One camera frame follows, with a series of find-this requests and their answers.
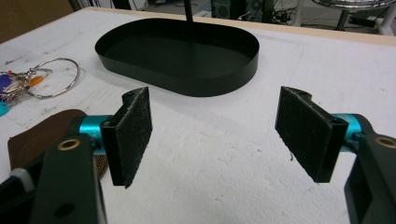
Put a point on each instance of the black speaker box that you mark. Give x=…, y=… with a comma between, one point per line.
x=221, y=8

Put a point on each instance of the bunch of keys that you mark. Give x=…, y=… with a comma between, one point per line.
x=14, y=85

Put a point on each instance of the black upright rod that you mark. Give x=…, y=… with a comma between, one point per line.
x=187, y=12

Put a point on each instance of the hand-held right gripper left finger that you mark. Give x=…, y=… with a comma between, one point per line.
x=129, y=137

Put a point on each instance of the white stand leg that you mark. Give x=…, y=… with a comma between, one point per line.
x=386, y=18

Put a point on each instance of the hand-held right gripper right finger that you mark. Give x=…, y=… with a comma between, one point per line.
x=308, y=137

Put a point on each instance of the brown leather wallet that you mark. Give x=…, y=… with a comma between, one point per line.
x=40, y=137

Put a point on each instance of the black oval metal tray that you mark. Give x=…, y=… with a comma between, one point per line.
x=177, y=57

